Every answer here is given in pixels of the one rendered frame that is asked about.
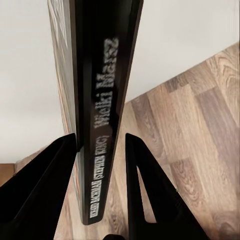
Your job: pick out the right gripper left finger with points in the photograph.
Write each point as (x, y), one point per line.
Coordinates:
(32, 200)

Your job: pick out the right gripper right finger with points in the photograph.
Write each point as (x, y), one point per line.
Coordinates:
(174, 219)

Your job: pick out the hardback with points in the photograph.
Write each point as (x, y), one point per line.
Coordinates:
(93, 45)

